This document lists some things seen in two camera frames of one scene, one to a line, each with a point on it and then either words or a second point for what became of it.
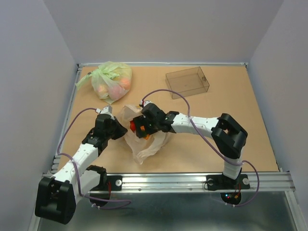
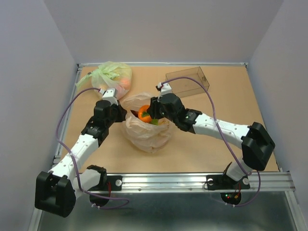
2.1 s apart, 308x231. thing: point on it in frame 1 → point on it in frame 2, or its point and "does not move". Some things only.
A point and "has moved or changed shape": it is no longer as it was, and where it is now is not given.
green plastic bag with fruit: x=110 y=81 does not move
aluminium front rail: x=196 y=182 does not move
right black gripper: x=140 y=120 → x=153 y=109
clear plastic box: x=186 y=82 does not move
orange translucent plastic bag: x=140 y=148 has moved or changed shape
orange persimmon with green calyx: x=142 y=128 has moved or changed shape
